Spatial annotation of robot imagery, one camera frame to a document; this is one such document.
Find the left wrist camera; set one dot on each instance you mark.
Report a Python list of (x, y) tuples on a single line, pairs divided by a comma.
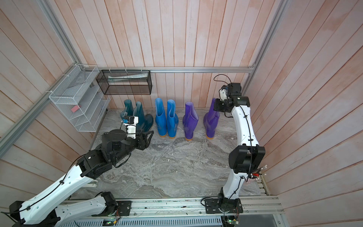
[(130, 122)]

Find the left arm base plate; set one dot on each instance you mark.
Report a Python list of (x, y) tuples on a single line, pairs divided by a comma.
[(123, 208)]

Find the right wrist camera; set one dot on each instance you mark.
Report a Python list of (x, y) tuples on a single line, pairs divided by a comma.
[(223, 92)]

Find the teal rain boot with paper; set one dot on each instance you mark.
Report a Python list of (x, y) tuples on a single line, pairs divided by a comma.
[(128, 110)]

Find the horizontal aluminium bar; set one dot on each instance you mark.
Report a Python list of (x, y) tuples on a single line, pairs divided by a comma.
[(240, 69)]

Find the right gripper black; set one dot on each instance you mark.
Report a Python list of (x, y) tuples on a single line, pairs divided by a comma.
[(216, 105)]

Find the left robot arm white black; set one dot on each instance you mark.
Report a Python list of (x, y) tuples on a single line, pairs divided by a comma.
[(46, 209)]

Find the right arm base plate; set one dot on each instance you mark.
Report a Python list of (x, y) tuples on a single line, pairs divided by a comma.
[(212, 205)]

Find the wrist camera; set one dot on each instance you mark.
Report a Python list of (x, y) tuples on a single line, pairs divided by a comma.
[(130, 122), (223, 92)]

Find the blue rain boot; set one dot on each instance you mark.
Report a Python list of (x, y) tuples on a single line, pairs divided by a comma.
[(172, 119), (160, 117)]

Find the black wire mesh basket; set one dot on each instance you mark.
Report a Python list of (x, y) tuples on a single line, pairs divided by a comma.
[(125, 82)]

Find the purple rain boot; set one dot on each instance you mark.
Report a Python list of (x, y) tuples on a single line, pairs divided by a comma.
[(190, 120), (210, 120)]

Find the pencils bundle in cup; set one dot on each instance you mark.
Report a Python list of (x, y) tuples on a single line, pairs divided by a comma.
[(257, 173)]

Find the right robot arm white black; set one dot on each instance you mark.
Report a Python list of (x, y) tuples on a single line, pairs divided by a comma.
[(245, 159)]

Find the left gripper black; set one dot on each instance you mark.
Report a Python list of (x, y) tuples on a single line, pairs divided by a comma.
[(142, 141)]

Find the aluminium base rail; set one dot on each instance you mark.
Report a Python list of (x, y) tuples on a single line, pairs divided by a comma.
[(188, 212)]

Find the pink eraser block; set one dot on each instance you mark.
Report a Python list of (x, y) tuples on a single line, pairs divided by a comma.
[(75, 108)]

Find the white wire mesh shelf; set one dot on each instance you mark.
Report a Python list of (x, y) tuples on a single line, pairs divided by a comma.
[(78, 87)]

